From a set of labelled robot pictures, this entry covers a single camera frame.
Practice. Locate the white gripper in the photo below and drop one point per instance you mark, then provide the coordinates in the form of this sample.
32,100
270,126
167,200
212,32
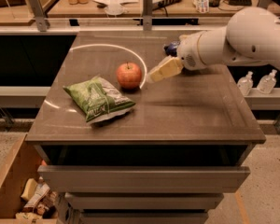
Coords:
188,53

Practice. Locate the red apple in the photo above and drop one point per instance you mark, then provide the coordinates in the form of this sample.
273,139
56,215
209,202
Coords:
129,76

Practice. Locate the green jalapeno chip bag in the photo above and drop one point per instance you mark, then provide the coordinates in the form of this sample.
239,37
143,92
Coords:
99,99

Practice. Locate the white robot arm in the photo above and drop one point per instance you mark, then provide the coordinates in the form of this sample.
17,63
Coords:
250,38

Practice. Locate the blue chip bag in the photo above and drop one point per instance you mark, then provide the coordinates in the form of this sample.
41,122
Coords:
170,49

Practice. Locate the grey power strip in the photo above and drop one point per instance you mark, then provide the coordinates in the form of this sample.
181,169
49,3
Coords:
163,3

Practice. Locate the patterned white mug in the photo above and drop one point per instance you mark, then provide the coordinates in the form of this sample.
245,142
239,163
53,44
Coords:
202,6

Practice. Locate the clear sanitizer bottle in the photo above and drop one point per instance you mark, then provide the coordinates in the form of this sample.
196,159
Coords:
267,83
245,83

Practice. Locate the grey drawer cabinet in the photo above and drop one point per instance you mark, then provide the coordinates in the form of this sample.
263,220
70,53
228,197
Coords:
197,119

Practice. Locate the top grey drawer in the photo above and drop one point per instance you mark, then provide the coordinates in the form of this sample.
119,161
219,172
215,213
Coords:
144,179

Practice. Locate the grey drawer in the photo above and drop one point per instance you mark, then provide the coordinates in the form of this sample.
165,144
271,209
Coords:
144,179
128,201
143,218

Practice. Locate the middle grey drawer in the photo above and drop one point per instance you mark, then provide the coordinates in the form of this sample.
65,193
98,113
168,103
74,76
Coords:
128,201

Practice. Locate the bottom grey drawer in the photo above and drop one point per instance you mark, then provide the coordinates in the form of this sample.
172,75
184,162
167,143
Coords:
143,218

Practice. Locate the white striped snack box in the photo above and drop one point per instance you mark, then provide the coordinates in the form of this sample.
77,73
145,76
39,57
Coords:
40,192

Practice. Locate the yellow snack packet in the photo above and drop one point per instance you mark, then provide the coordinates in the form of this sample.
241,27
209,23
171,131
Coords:
29,189

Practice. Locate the middle metal bracket post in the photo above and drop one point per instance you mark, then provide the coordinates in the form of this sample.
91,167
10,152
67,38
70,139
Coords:
147,15

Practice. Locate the left metal bracket post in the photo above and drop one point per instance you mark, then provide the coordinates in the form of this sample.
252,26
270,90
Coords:
41,21

